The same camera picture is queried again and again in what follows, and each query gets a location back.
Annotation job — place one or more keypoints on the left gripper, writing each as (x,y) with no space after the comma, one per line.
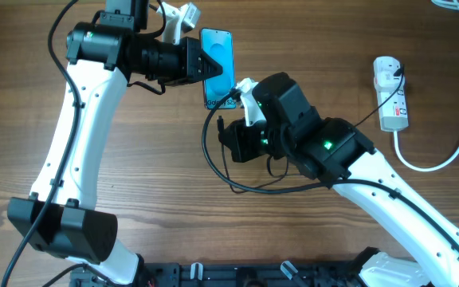
(191,52)

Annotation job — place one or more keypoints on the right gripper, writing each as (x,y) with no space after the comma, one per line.
(244,151)

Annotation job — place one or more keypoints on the smartphone with teal screen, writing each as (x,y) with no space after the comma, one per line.
(218,44)

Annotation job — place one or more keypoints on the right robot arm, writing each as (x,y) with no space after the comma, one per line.
(280,122)

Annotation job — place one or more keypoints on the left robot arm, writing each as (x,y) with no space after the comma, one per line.
(59,217)

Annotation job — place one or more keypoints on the white USB charger plug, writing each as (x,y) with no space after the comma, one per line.
(388,81)

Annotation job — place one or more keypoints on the white power strip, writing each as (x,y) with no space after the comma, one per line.
(393,115)

